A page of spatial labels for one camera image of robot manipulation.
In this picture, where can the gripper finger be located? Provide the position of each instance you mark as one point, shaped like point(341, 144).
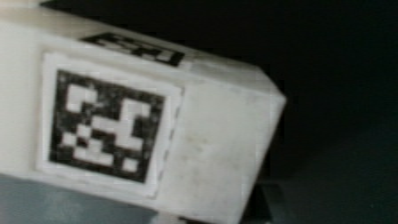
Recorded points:
point(266, 209)

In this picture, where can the white table leg centre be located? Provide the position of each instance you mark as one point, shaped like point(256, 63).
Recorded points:
point(137, 120)

